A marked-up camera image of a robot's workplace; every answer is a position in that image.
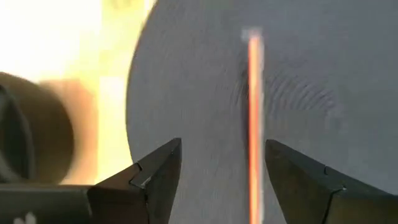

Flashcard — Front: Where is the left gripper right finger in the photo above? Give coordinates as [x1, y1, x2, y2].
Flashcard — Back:
[264, 139, 398, 224]

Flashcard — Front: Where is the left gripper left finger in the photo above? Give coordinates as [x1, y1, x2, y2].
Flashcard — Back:
[88, 138, 183, 224]

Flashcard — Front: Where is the thin red chopstick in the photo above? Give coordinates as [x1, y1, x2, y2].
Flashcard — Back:
[241, 27, 266, 224]

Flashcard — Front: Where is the round dark grey placemat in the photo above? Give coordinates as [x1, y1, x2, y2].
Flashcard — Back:
[125, 0, 398, 224]

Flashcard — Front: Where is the black bowl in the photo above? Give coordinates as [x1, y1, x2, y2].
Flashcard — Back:
[0, 71, 77, 185]

